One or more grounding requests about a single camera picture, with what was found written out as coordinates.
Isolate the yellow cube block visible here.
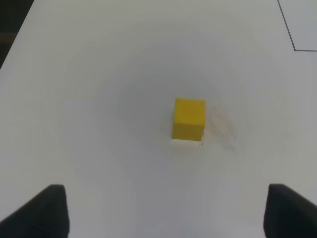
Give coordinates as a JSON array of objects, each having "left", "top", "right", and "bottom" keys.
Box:
[{"left": 172, "top": 98, "right": 206, "bottom": 141}]

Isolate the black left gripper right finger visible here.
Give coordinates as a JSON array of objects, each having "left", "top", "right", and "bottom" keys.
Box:
[{"left": 264, "top": 184, "right": 317, "bottom": 238}]

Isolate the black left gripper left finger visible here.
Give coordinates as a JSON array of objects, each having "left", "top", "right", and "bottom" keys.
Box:
[{"left": 0, "top": 184, "right": 70, "bottom": 238}]

